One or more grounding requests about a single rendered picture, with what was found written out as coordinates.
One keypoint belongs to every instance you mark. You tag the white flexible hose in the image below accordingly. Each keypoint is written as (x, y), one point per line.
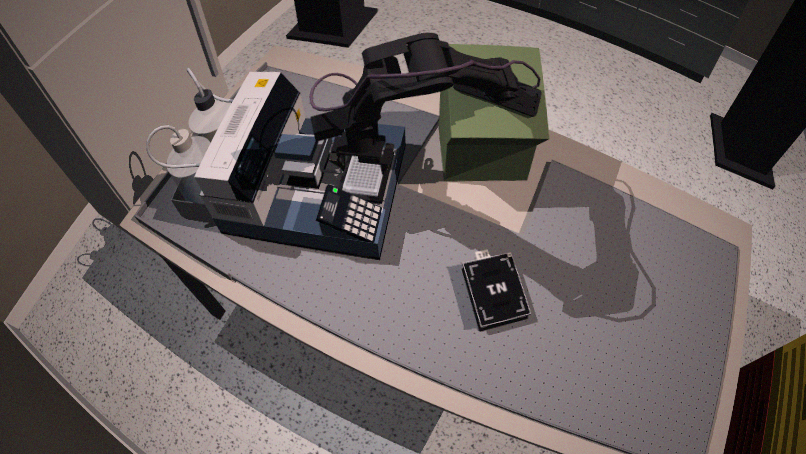
(200, 88)

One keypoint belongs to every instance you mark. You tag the white plastic bottle with black cap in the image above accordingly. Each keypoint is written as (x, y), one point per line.
(206, 118)

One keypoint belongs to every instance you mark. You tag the white curved hose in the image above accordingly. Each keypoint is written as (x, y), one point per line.
(158, 162)

